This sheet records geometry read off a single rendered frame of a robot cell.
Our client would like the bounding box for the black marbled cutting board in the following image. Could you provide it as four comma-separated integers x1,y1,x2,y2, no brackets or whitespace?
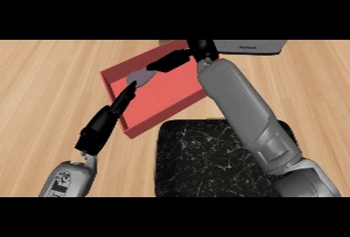
156,118,299,198

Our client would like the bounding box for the grey eggplant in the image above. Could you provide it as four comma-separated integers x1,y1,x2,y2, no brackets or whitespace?
125,69,160,89

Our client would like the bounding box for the grey appliance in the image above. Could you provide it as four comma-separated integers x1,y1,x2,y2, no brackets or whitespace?
212,40,288,56

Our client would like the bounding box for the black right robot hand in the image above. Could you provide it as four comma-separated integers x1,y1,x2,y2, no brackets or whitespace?
145,40,222,74

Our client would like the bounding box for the red tray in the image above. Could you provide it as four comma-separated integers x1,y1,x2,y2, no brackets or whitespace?
101,40,222,140

